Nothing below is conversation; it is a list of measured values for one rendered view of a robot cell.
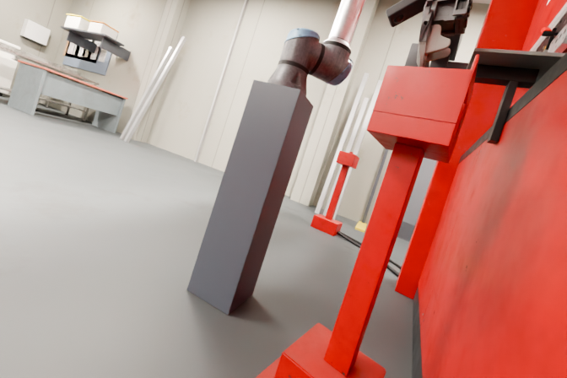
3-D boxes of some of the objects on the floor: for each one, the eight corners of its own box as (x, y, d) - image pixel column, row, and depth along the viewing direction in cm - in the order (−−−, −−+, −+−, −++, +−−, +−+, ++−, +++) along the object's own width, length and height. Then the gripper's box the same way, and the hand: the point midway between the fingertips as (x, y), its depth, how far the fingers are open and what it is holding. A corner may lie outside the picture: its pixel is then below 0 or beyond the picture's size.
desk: (116, 133, 534) (128, 98, 533) (29, 115, 400) (44, 67, 398) (94, 125, 561) (104, 90, 559) (4, 104, 427) (18, 59, 425)
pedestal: (316, 224, 275) (341, 149, 273) (338, 234, 263) (364, 156, 262) (310, 226, 257) (336, 146, 256) (333, 236, 246) (361, 153, 244)
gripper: (478, -46, 51) (455, 58, 51) (475, -12, 59) (454, 78, 58) (429, -35, 56) (407, 60, 55) (432, -5, 63) (413, 78, 63)
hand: (418, 64), depth 58 cm, fingers closed
